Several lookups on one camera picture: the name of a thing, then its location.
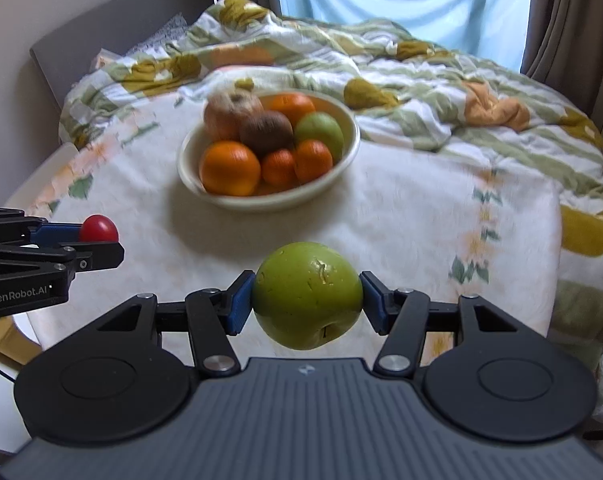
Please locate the patterned pillow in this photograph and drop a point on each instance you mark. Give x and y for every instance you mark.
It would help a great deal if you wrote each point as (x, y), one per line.
(161, 30)

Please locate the floral green striped quilt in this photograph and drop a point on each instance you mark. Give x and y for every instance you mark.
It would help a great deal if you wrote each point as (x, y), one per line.
(416, 85)

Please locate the small tangerine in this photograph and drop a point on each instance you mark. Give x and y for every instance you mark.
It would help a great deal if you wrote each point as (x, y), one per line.
(314, 161)
(279, 167)

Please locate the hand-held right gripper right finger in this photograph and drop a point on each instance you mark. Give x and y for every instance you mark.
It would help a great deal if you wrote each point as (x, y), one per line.
(374, 305)

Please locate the large green apple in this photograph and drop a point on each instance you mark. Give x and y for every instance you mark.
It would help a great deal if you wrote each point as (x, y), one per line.
(306, 295)

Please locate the medium orange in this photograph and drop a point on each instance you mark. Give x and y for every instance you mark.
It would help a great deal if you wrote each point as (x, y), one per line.
(294, 106)

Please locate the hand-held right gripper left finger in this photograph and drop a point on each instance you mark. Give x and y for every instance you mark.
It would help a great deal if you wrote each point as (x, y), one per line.
(239, 305)

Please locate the small green apple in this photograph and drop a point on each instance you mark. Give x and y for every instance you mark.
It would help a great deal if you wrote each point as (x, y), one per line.
(321, 132)

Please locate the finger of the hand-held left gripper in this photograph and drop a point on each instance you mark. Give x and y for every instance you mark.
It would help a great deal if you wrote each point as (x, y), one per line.
(101, 255)
(61, 233)

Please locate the cream ceramic bowl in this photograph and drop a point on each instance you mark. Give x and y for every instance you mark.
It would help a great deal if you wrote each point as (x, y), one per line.
(281, 200)

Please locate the pale green soft object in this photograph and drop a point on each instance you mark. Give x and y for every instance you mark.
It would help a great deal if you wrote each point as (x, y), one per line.
(579, 310)

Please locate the grey bed headboard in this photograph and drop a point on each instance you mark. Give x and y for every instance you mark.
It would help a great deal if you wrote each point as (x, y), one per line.
(106, 25)

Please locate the brown kiwi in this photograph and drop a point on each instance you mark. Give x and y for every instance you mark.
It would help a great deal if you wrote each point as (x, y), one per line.
(266, 132)

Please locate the yellow-brown apple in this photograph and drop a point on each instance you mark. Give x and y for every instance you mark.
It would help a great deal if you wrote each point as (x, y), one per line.
(229, 115)

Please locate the red cherry tomato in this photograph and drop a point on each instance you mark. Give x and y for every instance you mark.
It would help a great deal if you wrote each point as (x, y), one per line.
(98, 227)

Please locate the small white box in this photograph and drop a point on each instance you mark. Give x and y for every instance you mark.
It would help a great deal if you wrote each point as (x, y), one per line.
(103, 57)

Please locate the large orange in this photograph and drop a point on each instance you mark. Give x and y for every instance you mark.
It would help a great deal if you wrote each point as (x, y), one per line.
(230, 167)

